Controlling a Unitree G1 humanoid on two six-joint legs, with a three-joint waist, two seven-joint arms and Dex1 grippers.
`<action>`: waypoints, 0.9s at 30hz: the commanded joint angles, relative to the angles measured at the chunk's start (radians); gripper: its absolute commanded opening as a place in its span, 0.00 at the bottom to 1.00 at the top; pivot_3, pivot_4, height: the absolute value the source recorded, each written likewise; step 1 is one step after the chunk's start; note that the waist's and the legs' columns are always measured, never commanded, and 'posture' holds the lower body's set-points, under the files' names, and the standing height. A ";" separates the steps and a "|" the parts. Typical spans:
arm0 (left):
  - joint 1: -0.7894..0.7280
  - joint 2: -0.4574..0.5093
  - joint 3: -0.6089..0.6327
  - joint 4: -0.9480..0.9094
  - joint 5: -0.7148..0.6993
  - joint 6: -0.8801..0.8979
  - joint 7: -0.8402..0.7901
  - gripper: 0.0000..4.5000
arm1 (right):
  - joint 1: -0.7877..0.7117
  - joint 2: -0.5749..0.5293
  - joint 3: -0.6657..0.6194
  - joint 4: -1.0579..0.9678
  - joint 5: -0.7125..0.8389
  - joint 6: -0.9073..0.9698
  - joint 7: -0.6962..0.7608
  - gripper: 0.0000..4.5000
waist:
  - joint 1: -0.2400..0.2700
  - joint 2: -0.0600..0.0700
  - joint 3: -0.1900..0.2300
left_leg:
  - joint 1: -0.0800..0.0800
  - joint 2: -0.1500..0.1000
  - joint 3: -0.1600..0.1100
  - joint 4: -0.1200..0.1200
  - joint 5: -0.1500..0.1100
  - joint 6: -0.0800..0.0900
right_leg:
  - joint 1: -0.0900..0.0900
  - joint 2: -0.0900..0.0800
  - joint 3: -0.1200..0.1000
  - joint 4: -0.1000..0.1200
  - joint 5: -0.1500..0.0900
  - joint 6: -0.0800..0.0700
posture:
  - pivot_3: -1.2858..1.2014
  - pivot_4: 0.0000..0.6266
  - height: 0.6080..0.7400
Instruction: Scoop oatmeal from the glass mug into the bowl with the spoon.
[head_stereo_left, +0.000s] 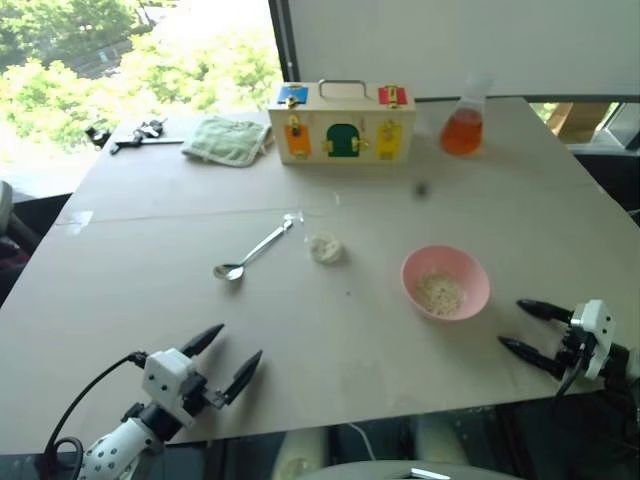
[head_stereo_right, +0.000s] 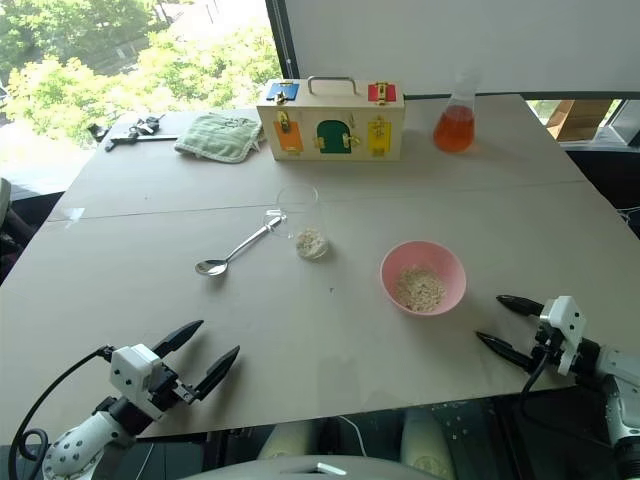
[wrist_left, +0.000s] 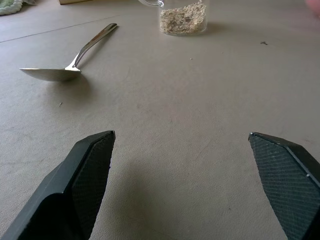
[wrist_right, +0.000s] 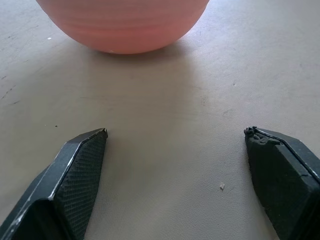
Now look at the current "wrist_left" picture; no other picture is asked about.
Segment silver metal spoon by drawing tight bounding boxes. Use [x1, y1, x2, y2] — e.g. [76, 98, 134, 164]
[19, 23, 118, 82]

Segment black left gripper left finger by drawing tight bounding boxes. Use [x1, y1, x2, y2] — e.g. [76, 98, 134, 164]
[0, 130, 116, 240]

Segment light green knitted cloth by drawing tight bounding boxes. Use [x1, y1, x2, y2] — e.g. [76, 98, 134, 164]
[0, 0, 26, 16]

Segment clear glass cup with handle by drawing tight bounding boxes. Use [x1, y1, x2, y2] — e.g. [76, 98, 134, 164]
[138, 0, 209, 37]

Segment oats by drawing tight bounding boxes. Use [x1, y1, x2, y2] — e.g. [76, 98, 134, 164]
[159, 1, 207, 34]

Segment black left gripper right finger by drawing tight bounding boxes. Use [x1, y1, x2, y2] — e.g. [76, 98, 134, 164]
[248, 132, 320, 240]

